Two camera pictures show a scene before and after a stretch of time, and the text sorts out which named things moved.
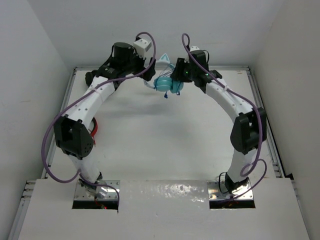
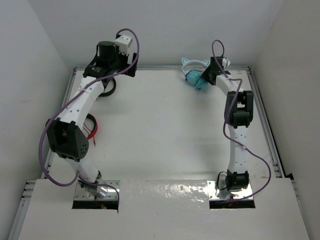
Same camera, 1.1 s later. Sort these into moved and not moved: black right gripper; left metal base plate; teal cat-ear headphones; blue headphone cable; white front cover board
Moved: black right gripper; teal cat-ear headphones; blue headphone cable
Not moved: white front cover board; left metal base plate
